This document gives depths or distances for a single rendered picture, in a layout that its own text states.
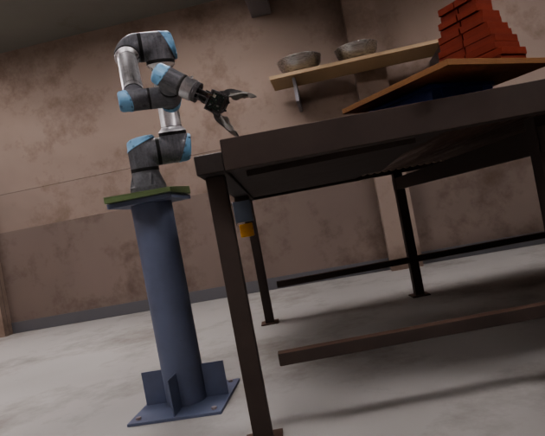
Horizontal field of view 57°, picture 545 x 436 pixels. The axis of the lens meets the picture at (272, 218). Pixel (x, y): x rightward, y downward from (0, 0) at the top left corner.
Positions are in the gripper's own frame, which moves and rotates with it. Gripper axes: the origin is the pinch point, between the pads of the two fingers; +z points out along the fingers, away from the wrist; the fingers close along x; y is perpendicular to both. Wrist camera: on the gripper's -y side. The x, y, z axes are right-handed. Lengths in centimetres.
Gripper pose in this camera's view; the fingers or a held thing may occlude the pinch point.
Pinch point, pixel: (248, 117)
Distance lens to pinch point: 176.4
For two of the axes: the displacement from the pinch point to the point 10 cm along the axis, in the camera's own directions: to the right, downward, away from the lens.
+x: 4.3, -8.8, -2.2
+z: 9.0, 4.4, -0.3
